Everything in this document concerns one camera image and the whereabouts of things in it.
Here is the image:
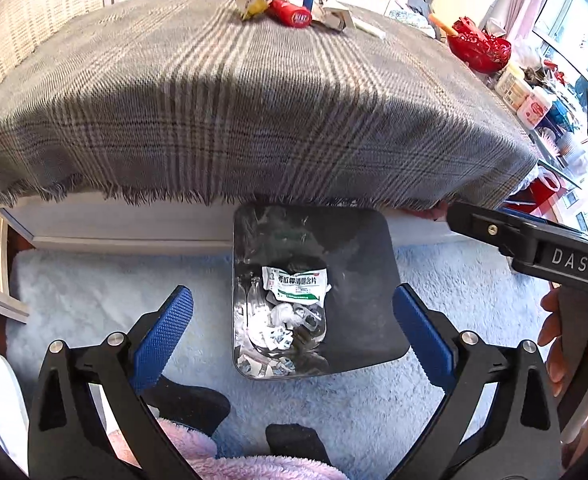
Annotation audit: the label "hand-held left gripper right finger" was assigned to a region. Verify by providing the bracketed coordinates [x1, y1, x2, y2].
[391, 284, 562, 480]

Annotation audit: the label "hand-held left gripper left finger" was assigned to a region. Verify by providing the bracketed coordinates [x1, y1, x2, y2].
[26, 285, 209, 480]

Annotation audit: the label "black trash bin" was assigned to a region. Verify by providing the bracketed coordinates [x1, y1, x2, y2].
[232, 202, 411, 380]

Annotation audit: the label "white green medicine packet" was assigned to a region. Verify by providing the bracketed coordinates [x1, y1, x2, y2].
[262, 266, 332, 305]

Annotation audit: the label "person's right hand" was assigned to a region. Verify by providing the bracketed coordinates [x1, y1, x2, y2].
[538, 290, 588, 397]

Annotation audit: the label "black sock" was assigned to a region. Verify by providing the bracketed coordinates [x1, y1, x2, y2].
[265, 422, 332, 466]
[144, 375, 232, 446]

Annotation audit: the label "white fluffy rug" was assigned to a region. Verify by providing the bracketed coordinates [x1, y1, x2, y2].
[6, 245, 559, 480]

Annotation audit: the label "white bottle pink label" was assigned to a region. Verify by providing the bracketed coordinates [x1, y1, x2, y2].
[518, 86, 557, 128]

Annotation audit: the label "white bottle yellow lid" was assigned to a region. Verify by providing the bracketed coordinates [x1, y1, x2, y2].
[494, 62, 529, 106]

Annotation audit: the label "window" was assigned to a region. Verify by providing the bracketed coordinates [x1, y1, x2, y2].
[534, 0, 588, 111]

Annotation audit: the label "pink fuzzy pants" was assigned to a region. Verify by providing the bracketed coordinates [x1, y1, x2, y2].
[106, 415, 345, 480]

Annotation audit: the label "red basket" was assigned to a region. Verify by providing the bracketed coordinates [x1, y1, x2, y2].
[448, 17, 512, 73]

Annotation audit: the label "grey plaid tablecloth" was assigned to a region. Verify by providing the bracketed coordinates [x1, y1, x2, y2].
[0, 0, 539, 211]

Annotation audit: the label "white paper strip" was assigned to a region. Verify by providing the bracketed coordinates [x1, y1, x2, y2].
[349, 12, 387, 40]

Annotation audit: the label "small brown box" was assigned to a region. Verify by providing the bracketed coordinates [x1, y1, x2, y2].
[319, 2, 355, 31]

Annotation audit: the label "red tube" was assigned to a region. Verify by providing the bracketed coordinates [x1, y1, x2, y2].
[268, 0, 313, 27]

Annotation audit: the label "orange handle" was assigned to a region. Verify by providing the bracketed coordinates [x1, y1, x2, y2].
[429, 14, 457, 36]

